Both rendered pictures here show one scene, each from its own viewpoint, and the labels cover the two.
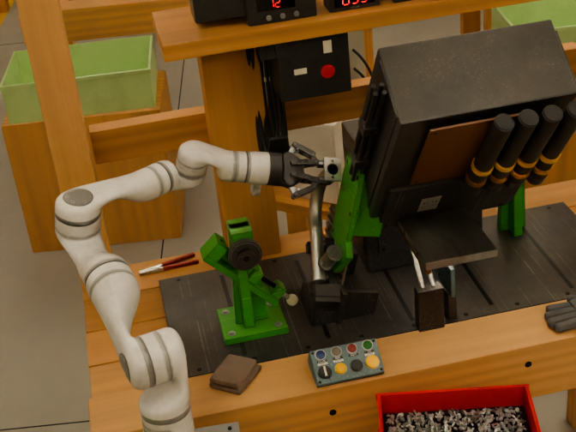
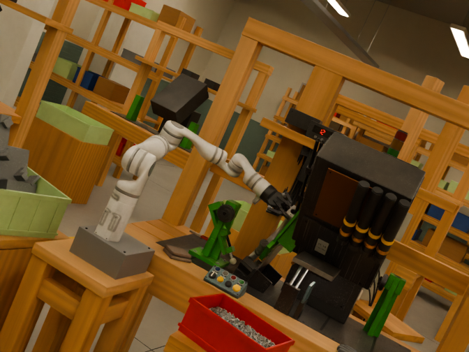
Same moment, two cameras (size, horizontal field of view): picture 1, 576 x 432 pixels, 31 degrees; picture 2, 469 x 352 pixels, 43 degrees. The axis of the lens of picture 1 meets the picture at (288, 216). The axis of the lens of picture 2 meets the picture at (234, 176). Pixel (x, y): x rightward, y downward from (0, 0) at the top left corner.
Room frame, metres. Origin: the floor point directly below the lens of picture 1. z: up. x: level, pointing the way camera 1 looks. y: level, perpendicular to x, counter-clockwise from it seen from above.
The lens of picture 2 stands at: (-0.21, -0.90, 1.57)
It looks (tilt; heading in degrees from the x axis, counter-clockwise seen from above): 7 degrees down; 25
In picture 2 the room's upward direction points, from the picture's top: 24 degrees clockwise
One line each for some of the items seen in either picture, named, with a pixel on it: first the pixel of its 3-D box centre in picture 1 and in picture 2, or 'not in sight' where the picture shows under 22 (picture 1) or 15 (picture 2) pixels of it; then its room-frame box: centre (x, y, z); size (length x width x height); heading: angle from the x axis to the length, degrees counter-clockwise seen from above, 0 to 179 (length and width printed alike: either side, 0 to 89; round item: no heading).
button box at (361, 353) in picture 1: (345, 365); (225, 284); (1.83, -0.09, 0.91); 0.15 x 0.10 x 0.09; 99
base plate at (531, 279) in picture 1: (390, 285); (284, 299); (2.15, -0.23, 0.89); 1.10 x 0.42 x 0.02; 99
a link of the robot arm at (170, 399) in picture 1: (160, 375); (135, 173); (1.50, 0.26, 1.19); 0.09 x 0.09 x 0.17; 23
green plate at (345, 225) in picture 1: (361, 202); (294, 232); (2.08, -0.17, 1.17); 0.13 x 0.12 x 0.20; 99
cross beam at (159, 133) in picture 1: (342, 101); (332, 220); (2.52, -0.17, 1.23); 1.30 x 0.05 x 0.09; 99
